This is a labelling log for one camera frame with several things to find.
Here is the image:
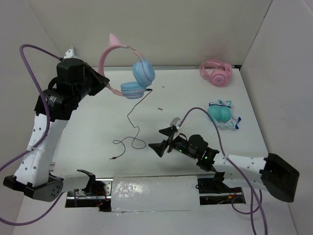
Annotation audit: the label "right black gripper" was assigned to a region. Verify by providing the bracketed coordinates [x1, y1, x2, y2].
[149, 126, 198, 159]

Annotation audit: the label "pink blue cat-ear headphones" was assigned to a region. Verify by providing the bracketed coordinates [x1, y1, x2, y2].
[97, 33, 156, 99]

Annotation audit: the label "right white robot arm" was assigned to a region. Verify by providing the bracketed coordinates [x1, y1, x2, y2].
[148, 126, 300, 203]

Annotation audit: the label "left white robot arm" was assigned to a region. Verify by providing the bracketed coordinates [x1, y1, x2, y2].
[3, 58, 109, 202]

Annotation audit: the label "teal cat-ear headphones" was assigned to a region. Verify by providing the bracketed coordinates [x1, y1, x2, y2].
[207, 99, 242, 130]

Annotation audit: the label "white taped cover sheet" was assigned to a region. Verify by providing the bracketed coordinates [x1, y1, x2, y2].
[111, 176, 200, 212]

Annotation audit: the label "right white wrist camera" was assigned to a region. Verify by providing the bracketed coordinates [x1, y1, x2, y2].
[170, 117, 183, 139]

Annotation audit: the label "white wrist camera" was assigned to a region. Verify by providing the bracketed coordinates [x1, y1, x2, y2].
[60, 47, 79, 61]
[170, 117, 183, 139]

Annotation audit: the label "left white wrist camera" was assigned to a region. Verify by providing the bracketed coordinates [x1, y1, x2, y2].
[60, 47, 79, 61]

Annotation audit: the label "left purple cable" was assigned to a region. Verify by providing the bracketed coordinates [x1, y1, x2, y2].
[0, 44, 67, 226]

